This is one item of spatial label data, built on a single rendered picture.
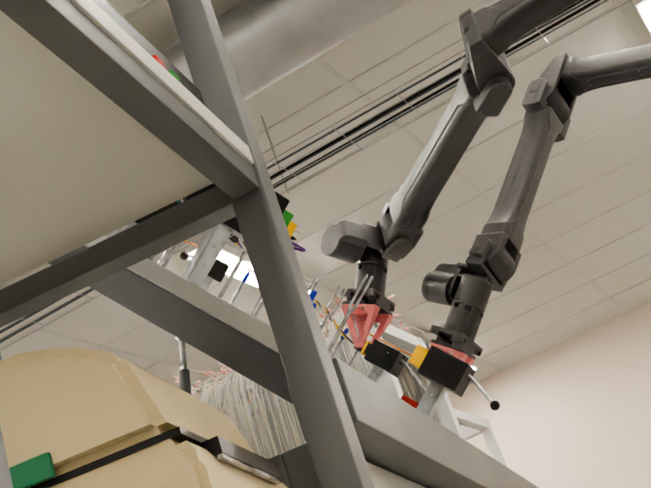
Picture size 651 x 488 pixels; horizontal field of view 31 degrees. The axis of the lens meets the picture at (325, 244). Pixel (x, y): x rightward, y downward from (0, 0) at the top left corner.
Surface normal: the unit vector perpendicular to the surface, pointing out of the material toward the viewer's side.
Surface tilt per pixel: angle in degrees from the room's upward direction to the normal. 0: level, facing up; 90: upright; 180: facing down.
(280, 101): 180
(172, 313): 90
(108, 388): 90
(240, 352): 90
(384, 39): 180
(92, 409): 90
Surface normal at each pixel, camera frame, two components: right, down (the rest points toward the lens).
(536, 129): -0.54, -0.56
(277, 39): -0.11, 0.44
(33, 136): 0.30, 0.86
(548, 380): -0.46, -0.25
